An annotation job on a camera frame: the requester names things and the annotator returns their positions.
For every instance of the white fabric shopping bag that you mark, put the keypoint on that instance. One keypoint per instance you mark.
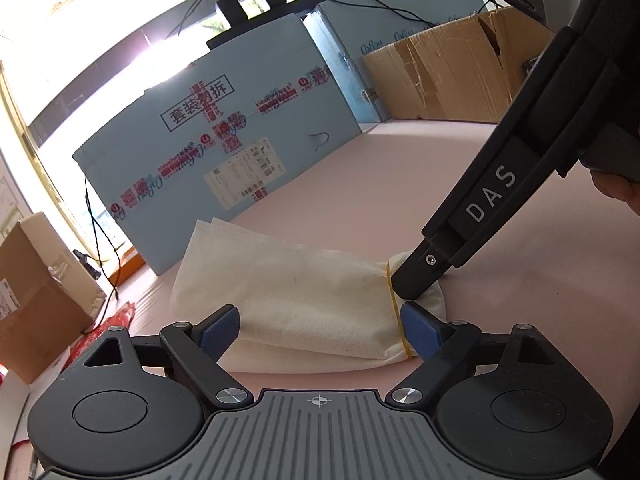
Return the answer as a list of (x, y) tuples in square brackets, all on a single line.
[(300, 290)]

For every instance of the brown cardboard box with tape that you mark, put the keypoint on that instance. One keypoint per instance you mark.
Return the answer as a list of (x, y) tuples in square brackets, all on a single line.
[(440, 80)]

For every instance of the person's right hand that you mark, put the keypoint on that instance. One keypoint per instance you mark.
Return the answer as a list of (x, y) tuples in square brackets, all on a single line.
[(620, 190)]

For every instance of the orange flat box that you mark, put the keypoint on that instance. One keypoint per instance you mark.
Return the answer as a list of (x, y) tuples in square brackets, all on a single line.
[(130, 270)]

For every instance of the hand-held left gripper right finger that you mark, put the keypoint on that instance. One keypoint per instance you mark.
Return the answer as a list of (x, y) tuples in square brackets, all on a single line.
[(420, 332)]

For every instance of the yellow rubber band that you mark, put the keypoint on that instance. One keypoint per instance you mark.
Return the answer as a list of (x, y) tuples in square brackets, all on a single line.
[(391, 285)]

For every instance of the red printed paper bag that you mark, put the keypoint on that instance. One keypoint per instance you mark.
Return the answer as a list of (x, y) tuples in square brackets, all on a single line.
[(117, 317)]

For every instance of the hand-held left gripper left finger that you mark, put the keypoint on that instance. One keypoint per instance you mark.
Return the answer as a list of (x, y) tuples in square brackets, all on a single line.
[(220, 327)]

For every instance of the large blue cardboard box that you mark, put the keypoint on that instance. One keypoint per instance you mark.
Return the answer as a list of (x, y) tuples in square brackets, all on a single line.
[(150, 185)]

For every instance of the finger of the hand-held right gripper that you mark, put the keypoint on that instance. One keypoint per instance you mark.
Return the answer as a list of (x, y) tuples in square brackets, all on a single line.
[(417, 275)]

